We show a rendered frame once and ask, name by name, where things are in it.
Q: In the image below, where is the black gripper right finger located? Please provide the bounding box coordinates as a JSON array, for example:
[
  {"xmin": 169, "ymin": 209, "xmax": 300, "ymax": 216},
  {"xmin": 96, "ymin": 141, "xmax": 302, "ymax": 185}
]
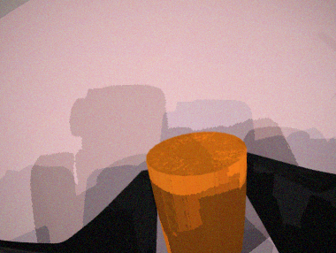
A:
[{"xmin": 246, "ymin": 152, "xmax": 336, "ymax": 253}]

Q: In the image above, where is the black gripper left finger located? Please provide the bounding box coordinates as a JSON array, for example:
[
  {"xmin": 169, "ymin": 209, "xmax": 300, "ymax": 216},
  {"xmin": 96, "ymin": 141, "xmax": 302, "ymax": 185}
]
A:
[{"xmin": 0, "ymin": 169, "xmax": 157, "ymax": 253}]

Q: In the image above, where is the orange knob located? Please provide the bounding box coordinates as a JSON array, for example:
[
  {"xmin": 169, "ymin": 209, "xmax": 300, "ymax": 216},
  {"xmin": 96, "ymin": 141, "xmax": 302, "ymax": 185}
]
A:
[{"xmin": 146, "ymin": 131, "xmax": 247, "ymax": 253}]

